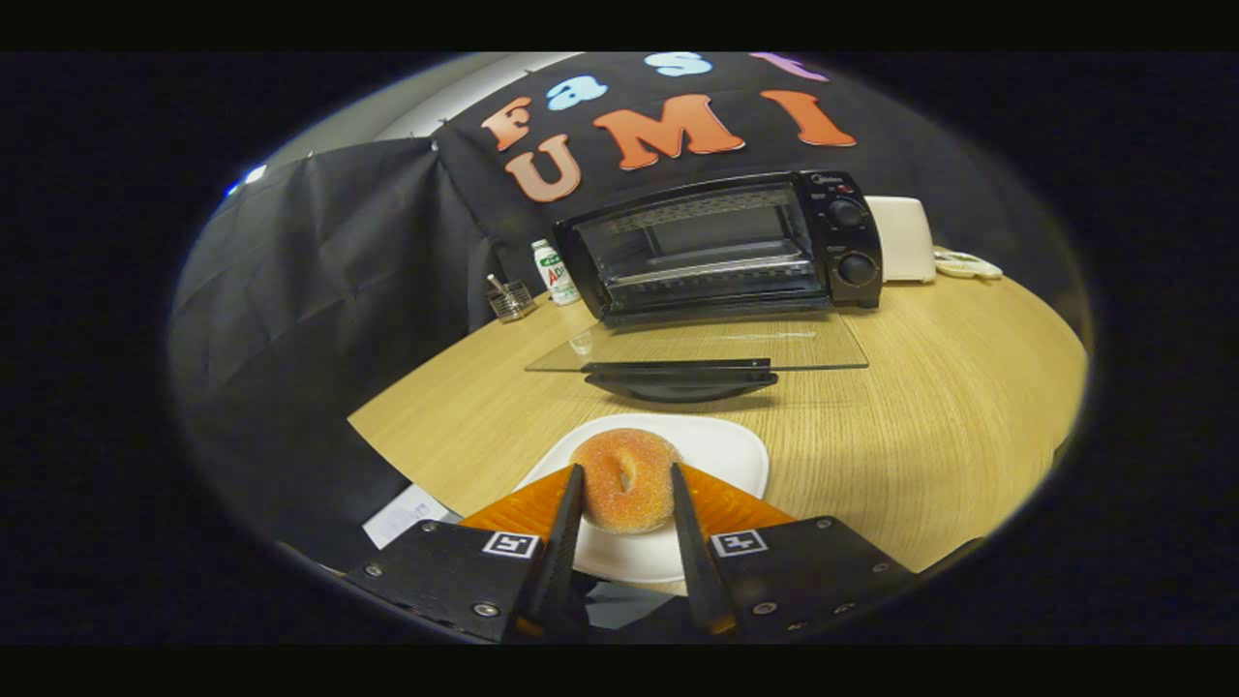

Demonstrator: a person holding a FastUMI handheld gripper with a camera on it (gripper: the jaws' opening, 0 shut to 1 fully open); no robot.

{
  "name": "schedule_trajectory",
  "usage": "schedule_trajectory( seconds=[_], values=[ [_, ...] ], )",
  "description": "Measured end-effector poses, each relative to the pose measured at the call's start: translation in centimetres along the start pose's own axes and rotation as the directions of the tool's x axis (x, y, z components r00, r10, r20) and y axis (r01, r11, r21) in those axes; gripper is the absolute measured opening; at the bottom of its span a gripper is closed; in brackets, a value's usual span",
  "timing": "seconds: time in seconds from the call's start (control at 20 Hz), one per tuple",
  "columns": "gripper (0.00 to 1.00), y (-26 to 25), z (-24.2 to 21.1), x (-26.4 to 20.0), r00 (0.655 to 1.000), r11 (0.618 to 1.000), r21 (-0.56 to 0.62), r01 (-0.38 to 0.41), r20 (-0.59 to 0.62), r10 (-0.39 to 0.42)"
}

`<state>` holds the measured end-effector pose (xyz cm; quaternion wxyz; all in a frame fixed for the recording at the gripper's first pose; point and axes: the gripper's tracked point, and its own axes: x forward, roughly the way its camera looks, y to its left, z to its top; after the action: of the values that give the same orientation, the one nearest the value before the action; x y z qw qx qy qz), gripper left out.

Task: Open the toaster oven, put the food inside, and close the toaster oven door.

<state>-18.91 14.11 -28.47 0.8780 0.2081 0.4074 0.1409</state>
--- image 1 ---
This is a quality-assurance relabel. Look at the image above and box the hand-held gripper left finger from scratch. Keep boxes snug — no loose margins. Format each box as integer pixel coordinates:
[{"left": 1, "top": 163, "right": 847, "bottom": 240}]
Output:
[{"left": 344, "top": 463, "right": 588, "bottom": 645}]

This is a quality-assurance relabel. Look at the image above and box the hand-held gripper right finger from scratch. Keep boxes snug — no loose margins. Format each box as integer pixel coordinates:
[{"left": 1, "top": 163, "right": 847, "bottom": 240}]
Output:
[{"left": 670, "top": 462, "right": 916, "bottom": 640}]

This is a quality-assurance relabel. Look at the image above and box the sugared donut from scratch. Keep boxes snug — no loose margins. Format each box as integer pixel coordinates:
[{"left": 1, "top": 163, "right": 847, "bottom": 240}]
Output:
[{"left": 569, "top": 428, "right": 682, "bottom": 535}]

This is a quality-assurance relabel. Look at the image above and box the black toaster oven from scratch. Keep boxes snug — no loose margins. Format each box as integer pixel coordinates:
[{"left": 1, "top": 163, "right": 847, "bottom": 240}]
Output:
[{"left": 526, "top": 170, "right": 884, "bottom": 405}]

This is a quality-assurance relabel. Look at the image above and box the white bread toaster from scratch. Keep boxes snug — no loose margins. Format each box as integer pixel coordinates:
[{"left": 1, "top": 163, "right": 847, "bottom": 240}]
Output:
[{"left": 864, "top": 196, "right": 938, "bottom": 285}]

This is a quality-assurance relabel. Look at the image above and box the white plate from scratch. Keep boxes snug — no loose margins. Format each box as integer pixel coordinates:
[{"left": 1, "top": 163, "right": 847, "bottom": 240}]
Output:
[{"left": 511, "top": 413, "right": 771, "bottom": 585}]

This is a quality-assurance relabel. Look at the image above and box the white paper sheet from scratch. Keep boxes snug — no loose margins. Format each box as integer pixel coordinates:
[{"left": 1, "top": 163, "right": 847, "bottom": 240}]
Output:
[{"left": 362, "top": 484, "right": 452, "bottom": 551}]

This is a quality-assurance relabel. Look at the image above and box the white bottle green label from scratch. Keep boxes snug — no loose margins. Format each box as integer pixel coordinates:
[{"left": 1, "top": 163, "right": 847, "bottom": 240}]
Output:
[{"left": 531, "top": 239, "right": 582, "bottom": 307}]

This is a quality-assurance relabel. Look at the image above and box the small white snack dish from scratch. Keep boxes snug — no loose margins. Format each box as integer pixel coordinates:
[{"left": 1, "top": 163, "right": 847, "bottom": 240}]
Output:
[{"left": 933, "top": 248, "right": 1004, "bottom": 282}]

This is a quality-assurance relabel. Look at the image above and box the small wire basket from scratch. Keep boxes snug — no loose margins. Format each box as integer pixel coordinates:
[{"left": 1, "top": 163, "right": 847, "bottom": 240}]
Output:
[{"left": 486, "top": 274, "right": 539, "bottom": 322}]

